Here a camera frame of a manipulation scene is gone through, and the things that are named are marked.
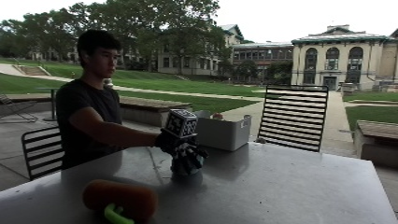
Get white marker cube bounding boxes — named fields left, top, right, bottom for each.
left=161, top=108, right=199, bottom=139

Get grey plastic bin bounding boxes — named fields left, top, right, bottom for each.
left=194, top=110, right=253, bottom=152

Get orange plush carrot toy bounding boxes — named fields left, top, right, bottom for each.
left=81, top=179, right=159, bottom=224

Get black slatted metal chair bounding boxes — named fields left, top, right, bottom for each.
left=255, top=84, right=330, bottom=153

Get person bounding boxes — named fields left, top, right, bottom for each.
left=54, top=29, right=161, bottom=171

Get grey stone building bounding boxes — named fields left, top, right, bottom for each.
left=155, top=23, right=246, bottom=77

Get brick building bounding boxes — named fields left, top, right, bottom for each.
left=230, top=41, right=294, bottom=84

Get round outdoor table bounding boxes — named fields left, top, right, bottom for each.
left=33, top=86, right=62, bottom=122

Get large trees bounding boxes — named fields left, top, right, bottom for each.
left=0, top=0, right=227, bottom=71

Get metal lounge chair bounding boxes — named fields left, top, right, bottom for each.
left=0, top=92, right=40, bottom=123

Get outdoor stone stairs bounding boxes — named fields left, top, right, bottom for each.
left=10, top=63, right=52, bottom=77

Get beige building with arched windows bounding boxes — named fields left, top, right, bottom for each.
left=290, top=23, right=398, bottom=92

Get low stone bench wall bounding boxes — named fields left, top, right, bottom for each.
left=118, top=95, right=194, bottom=128
left=352, top=119, right=398, bottom=170

